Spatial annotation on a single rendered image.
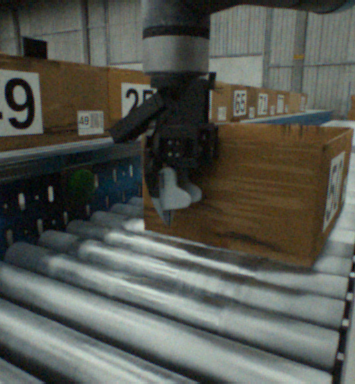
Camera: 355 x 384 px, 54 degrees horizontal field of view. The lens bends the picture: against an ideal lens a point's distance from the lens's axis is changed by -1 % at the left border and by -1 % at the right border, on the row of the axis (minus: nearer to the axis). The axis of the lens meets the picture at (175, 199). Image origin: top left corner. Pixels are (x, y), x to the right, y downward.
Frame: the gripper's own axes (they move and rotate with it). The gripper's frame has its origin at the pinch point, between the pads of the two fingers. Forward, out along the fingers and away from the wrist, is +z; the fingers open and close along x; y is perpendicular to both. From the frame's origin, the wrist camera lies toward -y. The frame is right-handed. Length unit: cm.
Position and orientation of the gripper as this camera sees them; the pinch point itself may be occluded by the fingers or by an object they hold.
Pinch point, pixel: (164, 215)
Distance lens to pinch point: 53.6
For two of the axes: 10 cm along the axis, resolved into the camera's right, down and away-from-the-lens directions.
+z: 0.0, 9.6, 2.7
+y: 8.7, 1.3, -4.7
